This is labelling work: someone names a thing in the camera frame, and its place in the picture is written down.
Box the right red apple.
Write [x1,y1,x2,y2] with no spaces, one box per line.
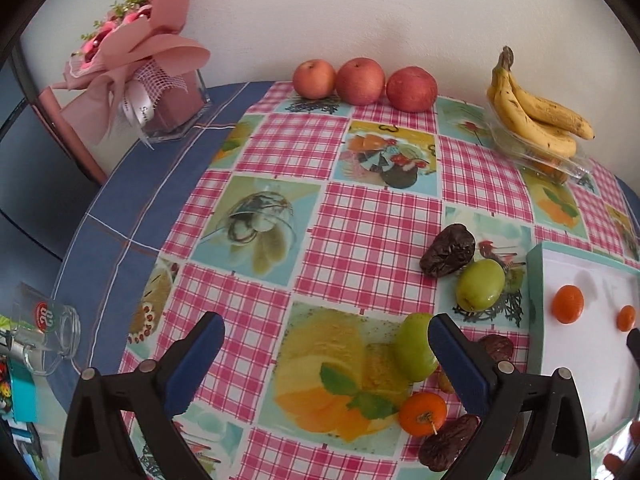
[386,66,438,113]

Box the clear plastic fruit container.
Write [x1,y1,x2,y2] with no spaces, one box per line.
[484,102,593,184]

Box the glass mug red logo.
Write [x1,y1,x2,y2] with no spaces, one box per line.
[10,282,80,377]

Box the pink plaid fruit tablecloth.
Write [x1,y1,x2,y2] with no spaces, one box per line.
[120,82,639,479]

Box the small orange tangerine in tray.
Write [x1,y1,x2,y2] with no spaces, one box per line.
[616,304,637,333]

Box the person left hand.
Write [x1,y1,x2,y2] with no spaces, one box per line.
[603,420,640,479]

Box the white tray teal rim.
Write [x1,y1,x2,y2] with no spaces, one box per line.
[526,242,639,448]

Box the left red apple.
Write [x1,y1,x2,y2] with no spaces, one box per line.
[292,58,336,100]

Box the pink framed mirror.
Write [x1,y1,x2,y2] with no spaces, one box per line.
[9,44,107,186]

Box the clear glass vase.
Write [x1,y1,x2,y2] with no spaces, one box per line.
[120,61,209,148]

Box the yellow banana bunch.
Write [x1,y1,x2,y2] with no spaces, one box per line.
[487,46,596,158]

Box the orange tangerine with stem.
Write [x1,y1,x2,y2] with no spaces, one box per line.
[398,391,447,437]

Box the blue checked tablecloth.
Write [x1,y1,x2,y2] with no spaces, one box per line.
[48,81,271,408]

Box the pink wrapped flower bouquet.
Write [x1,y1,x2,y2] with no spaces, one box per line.
[53,0,210,144]

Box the dark date small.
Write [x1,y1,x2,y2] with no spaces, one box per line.
[477,334,514,362]

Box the green plum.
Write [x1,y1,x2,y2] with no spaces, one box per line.
[456,259,506,313]
[394,312,438,382]

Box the red apple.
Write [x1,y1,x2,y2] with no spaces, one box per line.
[386,66,438,113]
[292,58,336,100]
[335,58,385,106]

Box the large orange tangerine in tray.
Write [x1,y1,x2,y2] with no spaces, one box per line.
[551,284,585,324]

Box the middle red apple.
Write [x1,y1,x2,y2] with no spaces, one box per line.
[335,58,385,106]

